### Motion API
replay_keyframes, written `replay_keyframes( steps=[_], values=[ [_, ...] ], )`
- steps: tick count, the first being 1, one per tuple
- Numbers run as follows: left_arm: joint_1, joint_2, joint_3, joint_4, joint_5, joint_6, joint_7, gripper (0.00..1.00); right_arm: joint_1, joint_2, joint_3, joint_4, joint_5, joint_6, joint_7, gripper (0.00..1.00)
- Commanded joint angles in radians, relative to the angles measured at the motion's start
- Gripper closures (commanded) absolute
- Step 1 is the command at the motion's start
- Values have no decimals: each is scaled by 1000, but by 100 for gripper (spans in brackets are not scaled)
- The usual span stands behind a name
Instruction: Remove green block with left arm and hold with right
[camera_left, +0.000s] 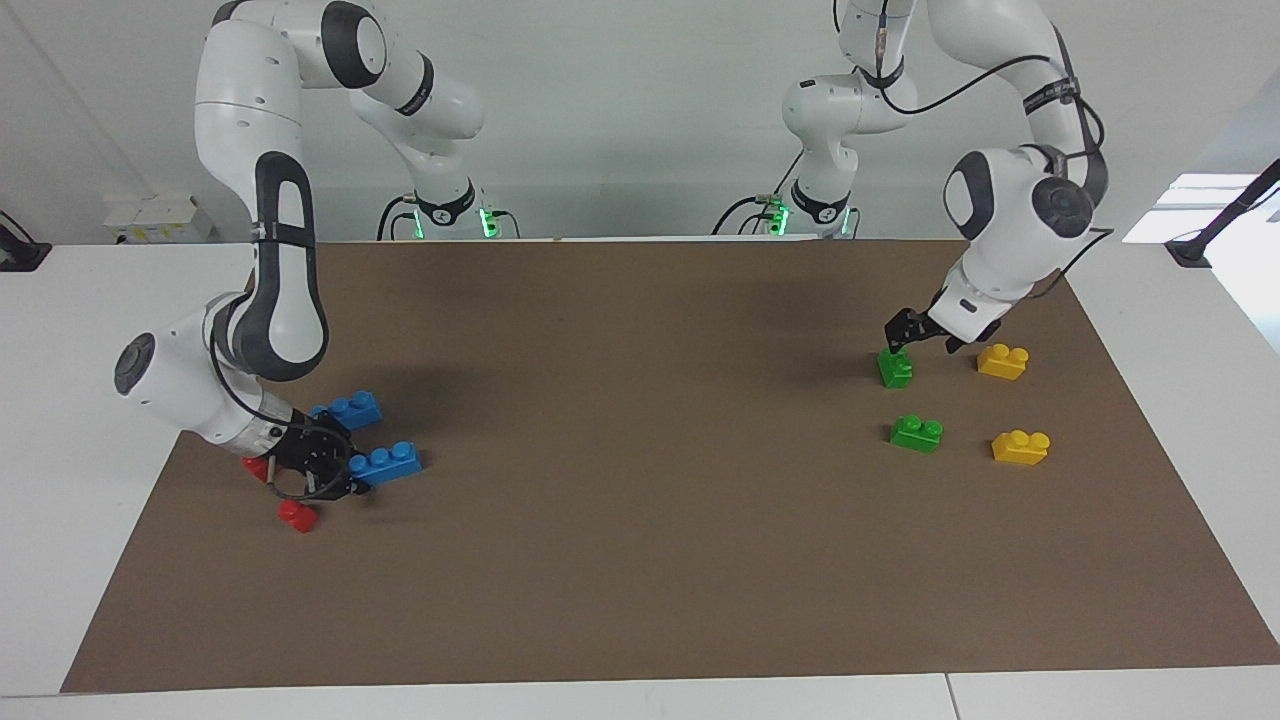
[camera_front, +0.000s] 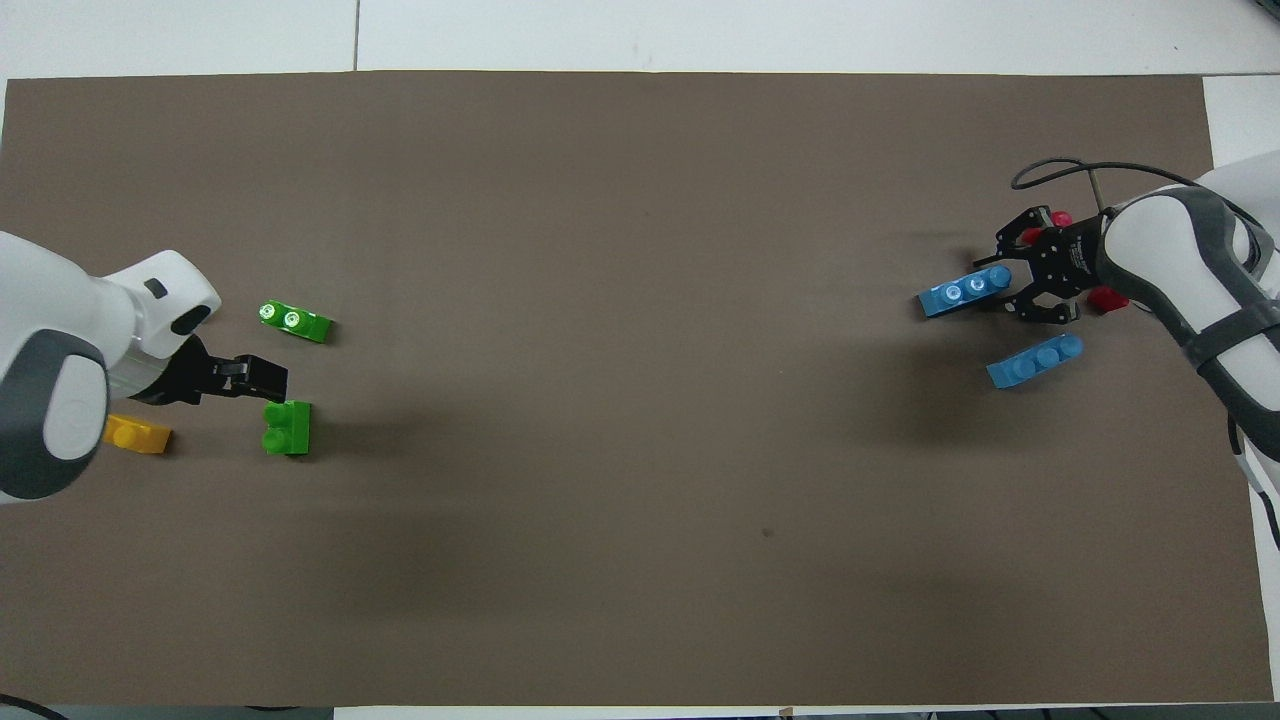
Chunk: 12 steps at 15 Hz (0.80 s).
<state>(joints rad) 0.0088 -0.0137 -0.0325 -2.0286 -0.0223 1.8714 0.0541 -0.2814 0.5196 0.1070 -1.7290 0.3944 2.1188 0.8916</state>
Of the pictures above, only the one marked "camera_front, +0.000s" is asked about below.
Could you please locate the blue three-stud block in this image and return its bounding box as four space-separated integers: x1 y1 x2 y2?
918 267 1013 319
985 332 1084 391

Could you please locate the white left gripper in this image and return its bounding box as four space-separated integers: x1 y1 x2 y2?
108 250 289 405

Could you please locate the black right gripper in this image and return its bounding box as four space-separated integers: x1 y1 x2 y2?
997 207 1106 326

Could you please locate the yellow two-stud block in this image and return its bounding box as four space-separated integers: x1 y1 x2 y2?
104 414 173 455

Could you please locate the thin black cable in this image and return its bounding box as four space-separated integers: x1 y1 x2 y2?
0 692 69 720

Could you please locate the brown table mat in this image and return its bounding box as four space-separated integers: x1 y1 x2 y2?
0 70 1276 709

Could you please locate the green two-stud block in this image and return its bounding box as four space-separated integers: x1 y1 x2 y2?
258 300 334 344
262 400 313 456

